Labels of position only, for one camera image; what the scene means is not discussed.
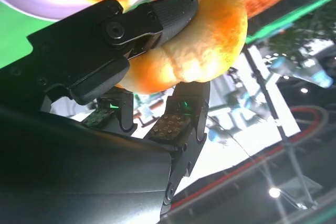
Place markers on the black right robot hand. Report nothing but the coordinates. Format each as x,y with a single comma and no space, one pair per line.
65,169

